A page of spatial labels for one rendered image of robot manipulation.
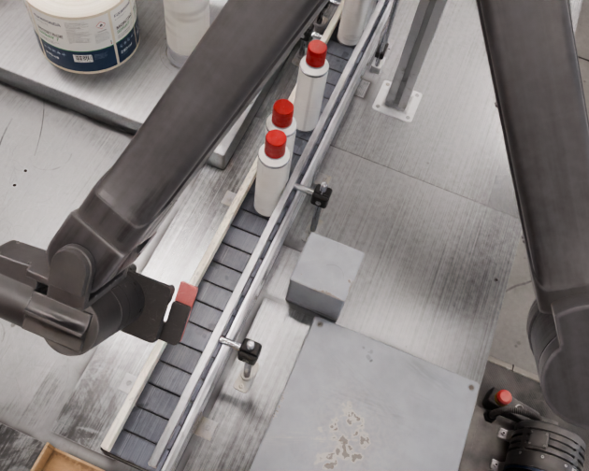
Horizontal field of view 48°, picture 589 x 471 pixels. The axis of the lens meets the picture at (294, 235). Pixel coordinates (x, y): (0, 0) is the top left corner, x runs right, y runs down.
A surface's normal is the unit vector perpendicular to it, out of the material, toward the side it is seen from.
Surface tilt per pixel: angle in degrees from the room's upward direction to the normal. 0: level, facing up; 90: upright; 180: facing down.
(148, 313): 39
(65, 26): 90
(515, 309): 0
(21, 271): 51
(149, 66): 0
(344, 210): 0
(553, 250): 46
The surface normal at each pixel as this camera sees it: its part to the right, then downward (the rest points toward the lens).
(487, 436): 0.10, -0.47
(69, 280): -0.23, 0.32
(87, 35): 0.29, 0.86
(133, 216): -0.03, 0.16
